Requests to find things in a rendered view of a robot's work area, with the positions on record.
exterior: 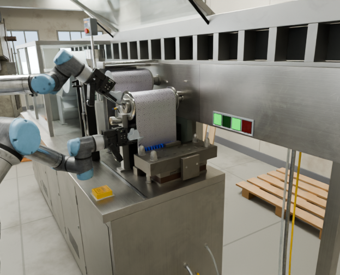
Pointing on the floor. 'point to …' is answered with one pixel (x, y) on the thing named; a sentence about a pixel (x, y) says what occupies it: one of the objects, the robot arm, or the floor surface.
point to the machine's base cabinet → (139, 231)
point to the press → (0, 65)
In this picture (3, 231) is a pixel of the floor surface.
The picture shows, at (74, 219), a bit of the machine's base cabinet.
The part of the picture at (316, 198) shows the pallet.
